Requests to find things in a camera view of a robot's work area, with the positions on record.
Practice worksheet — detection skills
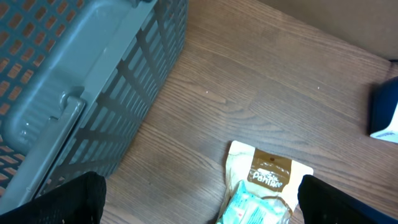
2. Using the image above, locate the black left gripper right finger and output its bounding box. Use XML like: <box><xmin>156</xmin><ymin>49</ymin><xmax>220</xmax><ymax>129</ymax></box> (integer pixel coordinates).
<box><xmin>298</xmin><ymin>175</ymin><xmax>397</xmax><ymax>224</ymax></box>

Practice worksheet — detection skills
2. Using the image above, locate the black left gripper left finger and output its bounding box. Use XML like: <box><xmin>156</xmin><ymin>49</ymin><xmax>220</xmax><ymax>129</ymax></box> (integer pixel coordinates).
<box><xmin>1</xmin><ymin>171</ymin><xmax>106</xmax><ymax>224</ymax></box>

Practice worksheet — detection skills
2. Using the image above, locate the brown white snack bag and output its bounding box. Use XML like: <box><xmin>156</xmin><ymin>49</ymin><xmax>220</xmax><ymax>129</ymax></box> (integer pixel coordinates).
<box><xmin>218</xmin><ymin>141</ymin><xmax>313</xmax><ymax>223</ymax></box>

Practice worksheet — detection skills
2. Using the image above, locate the teal snack packet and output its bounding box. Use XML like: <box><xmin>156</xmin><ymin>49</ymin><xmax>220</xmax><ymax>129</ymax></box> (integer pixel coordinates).
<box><xmin>216</xmin><ymin>180</ymin><xmax>287</xmax><ymax>224</ymax></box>

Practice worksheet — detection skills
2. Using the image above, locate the white barcode scanner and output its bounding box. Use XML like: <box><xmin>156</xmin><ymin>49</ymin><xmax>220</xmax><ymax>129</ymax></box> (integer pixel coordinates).
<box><xmin>369</xmin><ymin>77</ymin><xmax>397</xmax><ymax>143</ymax></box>

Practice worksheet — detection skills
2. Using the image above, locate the grey plastic mesh basket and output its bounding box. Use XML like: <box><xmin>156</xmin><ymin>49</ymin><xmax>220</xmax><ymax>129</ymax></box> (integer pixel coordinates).
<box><xmin>1</xmin><ymin>0</ymin><xmax>188</xmax><ymax>213</ymax></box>

